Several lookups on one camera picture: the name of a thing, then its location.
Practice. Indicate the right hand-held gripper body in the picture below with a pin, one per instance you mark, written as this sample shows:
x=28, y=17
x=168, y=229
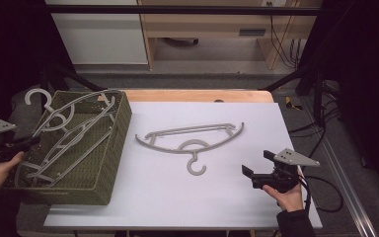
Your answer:
x=292, y=158

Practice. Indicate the green woven basket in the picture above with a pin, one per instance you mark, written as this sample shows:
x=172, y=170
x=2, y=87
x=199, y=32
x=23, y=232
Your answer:
x=105, y=158

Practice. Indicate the person's right hand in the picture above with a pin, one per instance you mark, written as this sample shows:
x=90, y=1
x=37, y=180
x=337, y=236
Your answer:
x=289, y=200

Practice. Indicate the white board mat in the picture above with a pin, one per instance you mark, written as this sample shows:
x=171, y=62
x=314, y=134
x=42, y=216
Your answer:
x=210, y=197

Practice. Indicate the yellow and black tool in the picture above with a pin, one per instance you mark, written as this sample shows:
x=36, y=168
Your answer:
x=291, y=103

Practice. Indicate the black curtain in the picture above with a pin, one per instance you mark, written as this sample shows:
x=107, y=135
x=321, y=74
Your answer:
x=10, y=65
x=368, y=82

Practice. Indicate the white cabinet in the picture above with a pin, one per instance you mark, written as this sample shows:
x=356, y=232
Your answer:
x=102, y=39

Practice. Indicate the light wooden desk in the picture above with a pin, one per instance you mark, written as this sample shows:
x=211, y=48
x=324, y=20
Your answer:
x=207, y=23

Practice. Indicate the aluminium rail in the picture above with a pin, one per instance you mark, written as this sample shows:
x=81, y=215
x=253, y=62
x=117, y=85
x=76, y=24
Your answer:
x=348, y=197

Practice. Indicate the black frame strut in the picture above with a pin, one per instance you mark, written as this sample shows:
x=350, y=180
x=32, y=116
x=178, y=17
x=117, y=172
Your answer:
x=286, y=80
x=79, y=80

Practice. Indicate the black horizontal frame bar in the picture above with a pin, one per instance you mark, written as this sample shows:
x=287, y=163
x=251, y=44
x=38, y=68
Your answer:
x=177, y=10

